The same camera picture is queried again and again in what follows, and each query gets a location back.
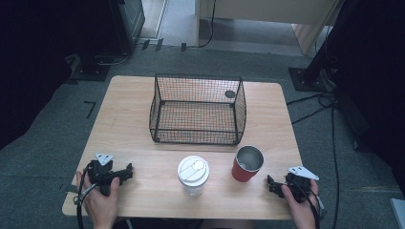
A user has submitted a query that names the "red metal cup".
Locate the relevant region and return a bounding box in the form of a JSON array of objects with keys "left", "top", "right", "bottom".
[{"left": 231, "top": 145, "right": 265, "bottom": 183}]

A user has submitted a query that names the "black hanging cable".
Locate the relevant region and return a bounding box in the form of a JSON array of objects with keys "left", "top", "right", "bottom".
[{"left": 187, "top": 0, "right": 218, "bottom": 50}]

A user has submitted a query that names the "dark curtain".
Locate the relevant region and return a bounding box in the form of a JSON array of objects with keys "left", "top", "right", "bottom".
[{"left": 328, "top": 0, "right": 405, "bottom": 196}]

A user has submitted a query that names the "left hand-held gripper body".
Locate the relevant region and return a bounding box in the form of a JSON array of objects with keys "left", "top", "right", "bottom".
[{"left": 86, "top": 153, "right": 128, "bottom": 197}]

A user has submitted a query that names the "person's right hand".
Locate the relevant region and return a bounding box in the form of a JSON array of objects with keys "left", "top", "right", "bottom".
[{"left": 281, "top": 178, "right": 320, "bottom": 225}]

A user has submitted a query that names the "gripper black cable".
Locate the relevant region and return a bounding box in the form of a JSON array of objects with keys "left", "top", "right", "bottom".
[
  {"left": 74, "top": 163, "right": 97, "bottom": 229},
  {"left": 288, "top": 179, "right": 326, "bottom": 229}
]

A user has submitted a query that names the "black metal stand with base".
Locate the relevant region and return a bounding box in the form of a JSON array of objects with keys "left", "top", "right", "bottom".
[{"left": 288, "top": 0, "right": 350, "bottom": 94}]

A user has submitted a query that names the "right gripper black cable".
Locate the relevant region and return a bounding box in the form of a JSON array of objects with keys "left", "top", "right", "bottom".
[{"left": 288, "top": 179, "right": 326, "bottom": 229}]

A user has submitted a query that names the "black looped floor cable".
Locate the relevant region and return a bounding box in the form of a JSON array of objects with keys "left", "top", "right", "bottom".
[{"left": 94, "top": 51, "right": 132, "bottom": 67}]

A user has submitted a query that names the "black wire mesh basket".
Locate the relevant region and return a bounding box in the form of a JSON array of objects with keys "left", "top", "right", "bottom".
[{"left": 148, "top": 73, "right": 247, "bottom": 146}]

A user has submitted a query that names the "white flat object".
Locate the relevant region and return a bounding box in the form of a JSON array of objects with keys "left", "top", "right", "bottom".
[{"left": 389, "top": 198, "right": 405, "bottom": 229}]

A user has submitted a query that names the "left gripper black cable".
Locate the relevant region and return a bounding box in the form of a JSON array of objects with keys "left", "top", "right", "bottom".
[{"left": 74, "top": 163, "right": 97, "bottom": 229}]

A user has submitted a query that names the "person's left hand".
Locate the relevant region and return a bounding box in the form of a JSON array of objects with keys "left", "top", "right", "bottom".
[{"left": 75, "top": 171, "right": 121, "bottom": 224}]

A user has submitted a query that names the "black cabinet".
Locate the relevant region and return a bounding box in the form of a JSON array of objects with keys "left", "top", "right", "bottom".
[{"left": 108, "top": 0, "right": 146, "bottom": 55}]

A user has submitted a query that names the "clear bottle with white lid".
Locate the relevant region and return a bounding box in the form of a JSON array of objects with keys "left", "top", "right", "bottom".
[{"left": 177, "top": 155, "right": 210, "bottom": 198}]

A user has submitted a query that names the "grey tape piece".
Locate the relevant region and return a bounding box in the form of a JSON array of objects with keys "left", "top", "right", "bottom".
[{"left": 58, "top": 182, "right": 80, "bottom": 194}]

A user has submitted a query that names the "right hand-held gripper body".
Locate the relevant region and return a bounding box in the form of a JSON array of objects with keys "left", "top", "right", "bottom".
[{"left": 275, "top": 165, "right": 320, "bottom": 204}]

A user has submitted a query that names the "black flat stand base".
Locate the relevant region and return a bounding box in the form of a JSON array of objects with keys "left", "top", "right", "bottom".
[{"left": 65, "top": 52, "right": 112, "bottom": 84}]

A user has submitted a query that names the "beige wooden furniture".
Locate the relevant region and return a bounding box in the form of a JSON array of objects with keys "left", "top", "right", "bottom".
[{"left": 194, "top": 0, "right": 342, "bottom": 55}]

